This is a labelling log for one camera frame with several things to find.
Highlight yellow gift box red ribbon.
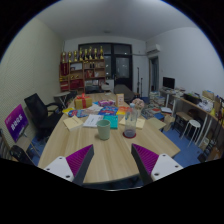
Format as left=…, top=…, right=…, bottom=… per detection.
left=73, top=93, right=94, bottom=110

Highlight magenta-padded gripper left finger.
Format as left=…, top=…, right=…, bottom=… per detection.
left=43, top=143, right=95, bottom=187

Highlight pale green cup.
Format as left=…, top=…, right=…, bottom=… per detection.
left=96, top=119, right=112, bottom=141

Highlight orange book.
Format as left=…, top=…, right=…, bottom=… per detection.
left=116, top=105, right=130, bottom=116

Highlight pink flowers in white pot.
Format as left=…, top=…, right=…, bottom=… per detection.
left=131, top=97, right=146, bottom=116

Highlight pink flat box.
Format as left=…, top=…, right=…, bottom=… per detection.
left=98, top=99, right=116, bottom=107

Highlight white wall air conditioner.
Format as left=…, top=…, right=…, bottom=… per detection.
left=145, top=44, right=162, bottom=55

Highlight pale yellow envelope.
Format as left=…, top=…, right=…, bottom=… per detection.
left=118, top=115, right=146, bottom=130

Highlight grey striped chair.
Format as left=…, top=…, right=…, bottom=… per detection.
left=0, top=128, right=14, bottom=161

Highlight blue and red book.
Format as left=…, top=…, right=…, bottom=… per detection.
left=67, top=109, right=89, bottom=118

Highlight orange and white carton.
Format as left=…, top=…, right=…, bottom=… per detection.
left=115, top=93, right=125, bottom=108

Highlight small round white table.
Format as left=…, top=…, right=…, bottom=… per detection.
left=53, top=91, right=72, bottom=109

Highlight flat round red coaster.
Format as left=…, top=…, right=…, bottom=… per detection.
left=122, top=130, right=137, bottom=140

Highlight purple sign board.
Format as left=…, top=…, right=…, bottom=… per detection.
left=4, top=103, right=30, bottom=144

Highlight pale yellow notebook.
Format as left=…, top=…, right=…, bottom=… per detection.
left=62, top=115, right=84, bottom=131

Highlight wooden shelf unit with trophies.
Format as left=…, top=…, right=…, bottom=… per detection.
left=58, top=45, right=108, bottom=93

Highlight black office chair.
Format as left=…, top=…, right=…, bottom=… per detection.
left=23, top=92, right=64, bottom=139

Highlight clear plastic water bottle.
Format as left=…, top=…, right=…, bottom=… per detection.
left=123, top=102, right=139, bottom=138

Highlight brown padded chair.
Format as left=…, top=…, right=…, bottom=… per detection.
left=113, top=83, right=136, bottom=103

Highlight small low wooden table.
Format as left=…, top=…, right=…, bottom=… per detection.
left=146, top=117, right=167, bottom=132

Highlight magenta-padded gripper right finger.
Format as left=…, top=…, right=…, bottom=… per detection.
left=131, top=143, right=185, bottom=185

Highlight white paper booklet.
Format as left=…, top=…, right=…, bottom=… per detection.
left=82, top=113, right=105, bottom=129

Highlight dark glass door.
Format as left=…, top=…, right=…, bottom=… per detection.
left=77, top=42, right=134, bottom=92

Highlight pile of books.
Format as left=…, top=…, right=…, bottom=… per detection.
left=148, top=90, right=164, bottom=109

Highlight cluttered wooden side desk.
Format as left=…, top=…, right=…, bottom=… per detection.
left=159, top=88, right=224, bottom=158

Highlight white round stool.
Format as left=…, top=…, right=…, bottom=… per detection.
left=179, top=119, right=202, bottom=148

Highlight black computer monitor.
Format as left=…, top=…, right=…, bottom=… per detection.
left=162, top=76, right=176, bottom=90

